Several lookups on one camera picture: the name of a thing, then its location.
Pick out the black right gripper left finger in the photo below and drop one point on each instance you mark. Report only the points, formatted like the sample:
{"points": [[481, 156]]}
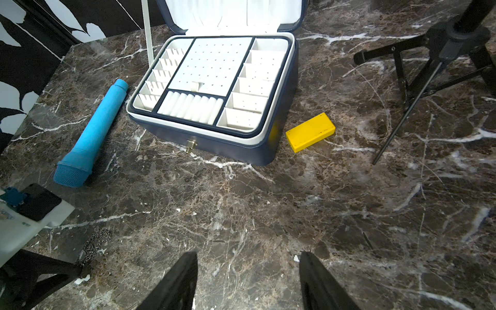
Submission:
{"points": [[176, 290]]}

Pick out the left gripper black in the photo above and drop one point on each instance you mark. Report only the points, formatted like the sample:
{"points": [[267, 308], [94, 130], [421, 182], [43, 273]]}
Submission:
{"points": [[28, 278]]}

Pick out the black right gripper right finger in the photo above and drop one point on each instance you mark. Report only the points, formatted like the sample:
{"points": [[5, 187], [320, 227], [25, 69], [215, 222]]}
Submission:
{"points": [[319, 288]]}

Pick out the blue handheld microphone lying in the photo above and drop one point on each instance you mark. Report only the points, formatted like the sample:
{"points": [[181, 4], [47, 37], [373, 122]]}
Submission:
{"points": [[74, 169]]}

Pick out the yellow rectangular block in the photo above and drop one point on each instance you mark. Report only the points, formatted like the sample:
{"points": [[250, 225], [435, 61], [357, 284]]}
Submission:
{"points": [[310, 132]]}

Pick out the black mini tripod stand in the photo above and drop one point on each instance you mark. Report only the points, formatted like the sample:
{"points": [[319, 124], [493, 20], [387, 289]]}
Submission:
{"points": [[446, 41]]}

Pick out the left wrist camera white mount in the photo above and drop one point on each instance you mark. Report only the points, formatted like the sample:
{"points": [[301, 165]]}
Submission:
{"points": [[24, 213]]}

